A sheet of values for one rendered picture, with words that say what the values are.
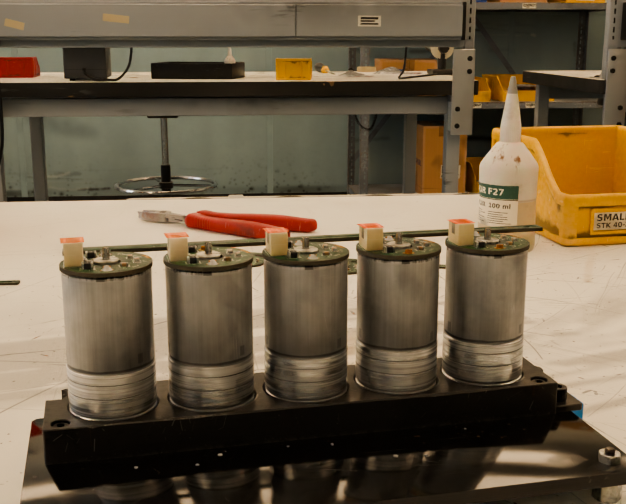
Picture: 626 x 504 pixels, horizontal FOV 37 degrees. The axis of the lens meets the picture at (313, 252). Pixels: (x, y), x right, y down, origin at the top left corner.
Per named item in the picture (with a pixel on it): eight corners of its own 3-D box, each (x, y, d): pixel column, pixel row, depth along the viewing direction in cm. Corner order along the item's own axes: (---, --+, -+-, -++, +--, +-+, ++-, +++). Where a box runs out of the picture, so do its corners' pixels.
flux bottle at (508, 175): (471, 241, 56) (477, 75, 54) (526, 241, 56) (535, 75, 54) (482, 254, 53) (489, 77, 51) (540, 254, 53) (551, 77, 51)
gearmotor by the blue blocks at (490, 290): (534, 409, 28) (543, 244, 27) (458, 416, 27) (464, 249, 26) (499, 380, 30) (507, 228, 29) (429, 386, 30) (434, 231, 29)
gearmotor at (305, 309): (356, 426, 27) (358, 255, 26) (273, 435, 26) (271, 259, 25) (335, 395, 29) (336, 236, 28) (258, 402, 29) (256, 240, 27)
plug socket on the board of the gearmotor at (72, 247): (93, 266, 25) (92, 242, 25) (60, 268, 25) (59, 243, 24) (93, 259, 26) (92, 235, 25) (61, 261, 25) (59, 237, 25)
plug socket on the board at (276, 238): (297, 255, 26) (297, 232, 26) (267, 256, 26) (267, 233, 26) (291, 249, 27) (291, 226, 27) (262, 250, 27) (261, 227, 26)
